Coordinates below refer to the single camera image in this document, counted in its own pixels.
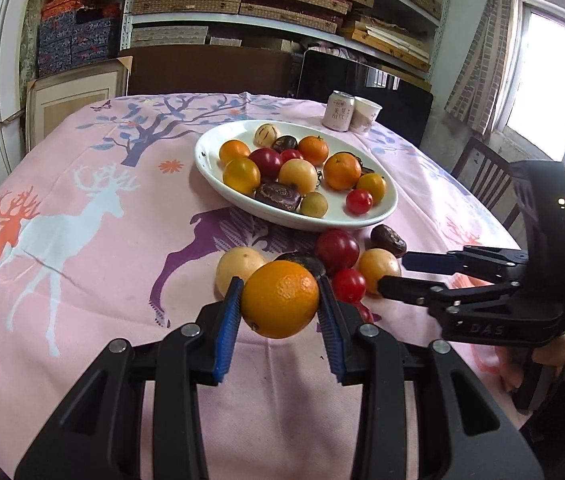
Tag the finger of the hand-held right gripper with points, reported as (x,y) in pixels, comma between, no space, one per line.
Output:
(405,289)
(430,262)

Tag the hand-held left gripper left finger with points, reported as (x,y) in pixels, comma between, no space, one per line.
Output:
(227,330)

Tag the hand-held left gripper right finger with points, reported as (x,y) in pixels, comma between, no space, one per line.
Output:
(332,332)

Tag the yellow round fruit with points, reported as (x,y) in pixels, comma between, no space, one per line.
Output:
(377,262)
(371,187)
(237,267)

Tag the plain yellow pepino melon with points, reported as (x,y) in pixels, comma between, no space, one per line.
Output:
(298,175)

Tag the white oval plate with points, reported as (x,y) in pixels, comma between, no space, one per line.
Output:
(210,160)

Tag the striped yellow pepino melon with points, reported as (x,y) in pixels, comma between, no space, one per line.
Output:
(266,134)

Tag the person's right hand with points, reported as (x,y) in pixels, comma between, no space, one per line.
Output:
(549,365)

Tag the dark wooden chair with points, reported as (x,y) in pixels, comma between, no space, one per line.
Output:
(487,180)

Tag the small yellow fruit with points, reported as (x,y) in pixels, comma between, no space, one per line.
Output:
(313,205)

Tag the pink deer print tablecloth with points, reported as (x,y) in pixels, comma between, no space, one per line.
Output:
(87,310)

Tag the white framed window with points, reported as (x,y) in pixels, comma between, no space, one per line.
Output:
(547,85)

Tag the white paper cup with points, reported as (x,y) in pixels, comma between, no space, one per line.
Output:
(366,116)

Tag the black glossy panel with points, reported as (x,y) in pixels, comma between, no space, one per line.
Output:
(402,105)

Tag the small tangerine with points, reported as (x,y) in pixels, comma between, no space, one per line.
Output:
(313,150)

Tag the pink drink can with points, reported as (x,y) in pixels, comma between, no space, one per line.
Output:
(340,111)

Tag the checked beige curtain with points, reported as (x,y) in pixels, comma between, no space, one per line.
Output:
(487,45)

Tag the stack of wooden flat boxes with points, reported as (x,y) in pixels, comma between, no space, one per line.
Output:
(392,42)

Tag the dark brown wooden board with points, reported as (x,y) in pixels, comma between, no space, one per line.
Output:
(202,72)

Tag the row of grey woven boxes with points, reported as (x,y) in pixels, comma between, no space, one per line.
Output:
(172,36)

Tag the stack of blue patterned boxes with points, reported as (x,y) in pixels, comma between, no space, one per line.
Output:
(77,45)

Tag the white metal shelf rack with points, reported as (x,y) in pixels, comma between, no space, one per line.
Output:
(130,10)

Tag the white door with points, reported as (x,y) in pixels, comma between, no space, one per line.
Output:
(7,70)

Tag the beige picture frame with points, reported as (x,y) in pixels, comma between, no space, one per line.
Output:
(72,100)

